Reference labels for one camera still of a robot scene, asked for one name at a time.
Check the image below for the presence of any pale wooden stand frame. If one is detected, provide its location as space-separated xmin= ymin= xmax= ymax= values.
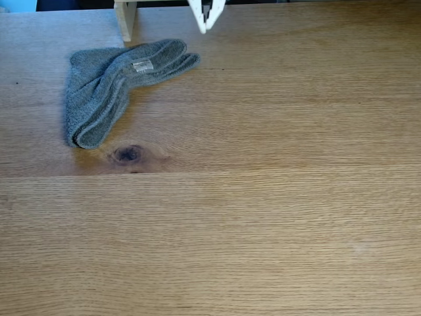
xmin=113 ymin=0 xmax=190 ymax=43

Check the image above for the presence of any grey terry cloth towel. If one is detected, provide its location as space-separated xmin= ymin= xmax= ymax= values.
xmin=64 ymin=38 xmax=201 ymax=149

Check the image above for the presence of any light blue background object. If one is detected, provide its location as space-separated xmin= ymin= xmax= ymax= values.
xmin=0 ymin=0 xmax=37 ymax=14

